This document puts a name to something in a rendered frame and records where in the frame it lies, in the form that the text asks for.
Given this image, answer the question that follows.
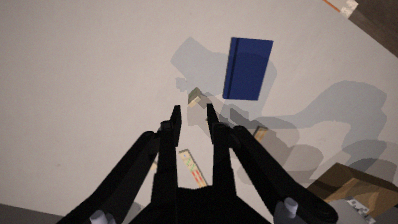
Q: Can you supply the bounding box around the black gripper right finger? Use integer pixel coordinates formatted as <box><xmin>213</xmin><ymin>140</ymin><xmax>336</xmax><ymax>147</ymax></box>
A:
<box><xmin>207</xmin><ymin>103</ymin><xmax>338</xmax><ymax>224</ymax></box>

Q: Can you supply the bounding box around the dark blue notebook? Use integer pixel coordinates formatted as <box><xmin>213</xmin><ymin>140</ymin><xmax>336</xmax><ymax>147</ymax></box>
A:
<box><xmin>222</xmin><ymin>37</ymin><xmax>273</xmax><ymax>100</ymax></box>

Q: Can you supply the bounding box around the grey mug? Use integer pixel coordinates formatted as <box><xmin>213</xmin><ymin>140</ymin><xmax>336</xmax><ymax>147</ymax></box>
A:
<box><xmin>122</xmin><ymin>202</ymin><xmax>139</xmax><ymax>224</ymax></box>

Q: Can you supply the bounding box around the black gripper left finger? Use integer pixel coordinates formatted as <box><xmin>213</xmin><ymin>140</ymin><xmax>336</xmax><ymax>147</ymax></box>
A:
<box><xmin>56</xmin><ymin>105</ymin><xmax>182</xmax><ymax>224</ymax></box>

